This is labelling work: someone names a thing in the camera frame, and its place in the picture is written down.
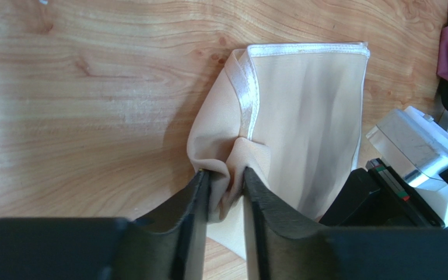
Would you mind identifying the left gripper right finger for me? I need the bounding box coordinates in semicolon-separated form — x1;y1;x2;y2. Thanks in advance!
243;167;448;279

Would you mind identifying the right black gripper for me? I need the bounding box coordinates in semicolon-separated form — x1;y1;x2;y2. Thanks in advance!
320;159;448;229

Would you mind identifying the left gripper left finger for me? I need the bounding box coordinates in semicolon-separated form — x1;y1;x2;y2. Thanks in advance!
0;170;210;279

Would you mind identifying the beige cloth napkin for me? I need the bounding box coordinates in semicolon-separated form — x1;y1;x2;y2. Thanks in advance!
187;42;370;257

